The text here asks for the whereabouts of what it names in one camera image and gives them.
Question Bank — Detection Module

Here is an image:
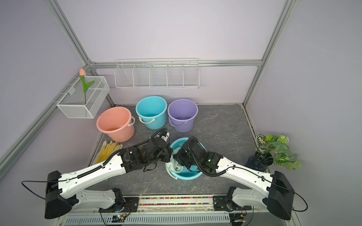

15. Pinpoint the teal bucket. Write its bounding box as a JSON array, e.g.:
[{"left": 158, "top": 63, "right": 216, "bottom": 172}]
[
  {"left": 135, "top": 96, "right": 167, "bottom": 130},
  {"left": 166, "top": 137, "right": 203, "bottom": 180}
]

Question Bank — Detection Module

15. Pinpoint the purple bucket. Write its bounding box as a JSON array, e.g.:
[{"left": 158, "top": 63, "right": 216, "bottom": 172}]
[{"left": 167, "top": 99, "right": 199, "bottom": 133}]

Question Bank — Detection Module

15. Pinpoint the pink plastic bucket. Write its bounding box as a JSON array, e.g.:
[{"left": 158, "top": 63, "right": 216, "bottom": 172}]
[{"left": 96, "top": 107, "right": 135, "bottom": 143}]

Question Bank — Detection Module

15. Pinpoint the mint green cloth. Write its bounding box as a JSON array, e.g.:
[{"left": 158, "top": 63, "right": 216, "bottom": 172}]
[{"left": 166, "top": 147, "right": 183, "bottom": 173}]

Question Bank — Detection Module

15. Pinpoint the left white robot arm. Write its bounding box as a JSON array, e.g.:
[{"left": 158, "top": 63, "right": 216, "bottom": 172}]
[{"left": 44, "top": 135, "right": 172, "bottom": 219}]

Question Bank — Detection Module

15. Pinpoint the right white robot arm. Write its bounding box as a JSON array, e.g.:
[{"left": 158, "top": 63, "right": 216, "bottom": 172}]
[{"left": 173, "top": 137, "right": 295, "bottom": 220}]

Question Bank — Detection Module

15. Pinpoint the yellow white work glove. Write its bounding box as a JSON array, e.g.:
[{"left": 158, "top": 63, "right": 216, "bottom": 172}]
[{"left": 95, "top": 140, "right": 123, "bottom": 163}]

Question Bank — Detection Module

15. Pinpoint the potted green plant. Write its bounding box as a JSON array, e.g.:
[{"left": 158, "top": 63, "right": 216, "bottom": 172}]
[{"left": 245, "top": 134, "right": 302, "bottom": 171}]

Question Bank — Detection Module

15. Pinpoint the pink artificial tulip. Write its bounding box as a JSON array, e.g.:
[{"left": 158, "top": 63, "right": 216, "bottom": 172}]
[{"left": 79, "top": 68, "right": 95, "bottom": 105}]

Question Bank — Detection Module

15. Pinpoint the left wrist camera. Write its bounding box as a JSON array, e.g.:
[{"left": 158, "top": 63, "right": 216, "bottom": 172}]
[{"left": 158, "top": 130, "right": 170, "bottom": 143}]

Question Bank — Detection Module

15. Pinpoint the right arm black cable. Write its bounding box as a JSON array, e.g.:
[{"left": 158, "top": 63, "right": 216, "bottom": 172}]
[{"left": 234, "top": 166, "right": 309, "bottom": 212}]

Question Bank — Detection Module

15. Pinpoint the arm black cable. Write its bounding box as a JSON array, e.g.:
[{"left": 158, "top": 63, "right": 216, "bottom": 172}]
[
  {"left": 234, "top": 166, "right": 309, "bottom": 212},
  {"left": 21, "top": 180, "right": 61, "bottom": 201}
]

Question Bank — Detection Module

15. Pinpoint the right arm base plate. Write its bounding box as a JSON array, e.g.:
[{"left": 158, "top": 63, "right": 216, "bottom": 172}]
[{"left": 213, "top": 195, "right": 252, "bottom": 212}]

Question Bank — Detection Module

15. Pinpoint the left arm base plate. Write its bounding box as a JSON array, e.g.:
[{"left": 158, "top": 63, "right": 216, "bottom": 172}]
[{"left": 98, "top": 196, "right": 140, "bottom": 213}]

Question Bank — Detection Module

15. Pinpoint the white vented cable duct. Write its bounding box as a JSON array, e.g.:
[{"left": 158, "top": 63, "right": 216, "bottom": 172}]
[{"left": 64, "top": 213, "right": 231, "bottom": 226}]

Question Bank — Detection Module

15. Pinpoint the long white wire shelf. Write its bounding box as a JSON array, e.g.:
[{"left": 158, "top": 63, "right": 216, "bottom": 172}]
[{"left": 114, "top": 58, "right": 200, "bottom": 89}]

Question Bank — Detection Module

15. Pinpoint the white wire basket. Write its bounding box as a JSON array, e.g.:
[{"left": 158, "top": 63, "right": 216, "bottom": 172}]
[{"left": 57, "top": 76, "right": 110, "bottom": 119}]

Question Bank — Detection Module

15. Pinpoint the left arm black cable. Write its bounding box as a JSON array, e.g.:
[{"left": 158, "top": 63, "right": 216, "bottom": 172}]
[{"left": 21, "top": 180, "right": 61, "bottom": 201}]

